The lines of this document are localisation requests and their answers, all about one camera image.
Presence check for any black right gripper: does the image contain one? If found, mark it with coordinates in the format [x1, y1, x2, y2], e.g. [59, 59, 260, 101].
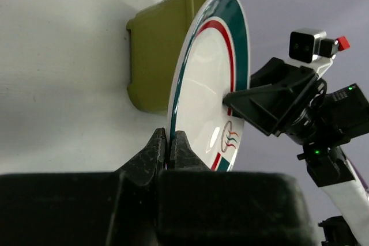
[223, 58, 368, 187]

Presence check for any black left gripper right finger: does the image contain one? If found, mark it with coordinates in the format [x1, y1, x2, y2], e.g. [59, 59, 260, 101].
[156, 131, 315, 245]

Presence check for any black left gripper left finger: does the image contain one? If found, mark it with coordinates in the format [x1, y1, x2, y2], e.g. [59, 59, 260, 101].
[1, 128, 167, 245]

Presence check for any white green rimmed plate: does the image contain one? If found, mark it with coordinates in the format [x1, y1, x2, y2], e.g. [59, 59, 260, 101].
[166, 0, 250, 171]

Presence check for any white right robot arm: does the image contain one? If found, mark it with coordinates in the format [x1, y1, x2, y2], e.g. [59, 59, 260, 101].
[223, 58, 368, 245]

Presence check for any olive green plastic bin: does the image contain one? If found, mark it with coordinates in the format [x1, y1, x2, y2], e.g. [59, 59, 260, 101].
[126, 0, 206, 114]

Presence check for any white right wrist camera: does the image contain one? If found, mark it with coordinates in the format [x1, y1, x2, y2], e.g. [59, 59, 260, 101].
[285, 28, 350, 78]

